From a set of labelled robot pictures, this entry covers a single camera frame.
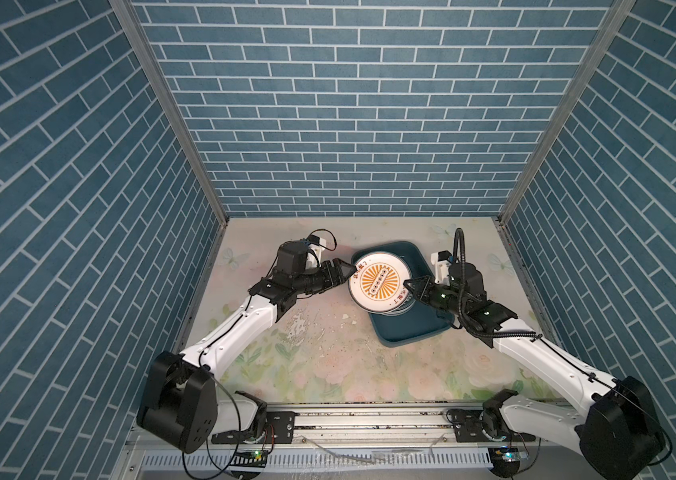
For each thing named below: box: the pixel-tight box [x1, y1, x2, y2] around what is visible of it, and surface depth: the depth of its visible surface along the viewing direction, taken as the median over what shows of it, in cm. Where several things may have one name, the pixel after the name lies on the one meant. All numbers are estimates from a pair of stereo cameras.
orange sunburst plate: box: [348, 252, 411, 313], surface depth 84 cm
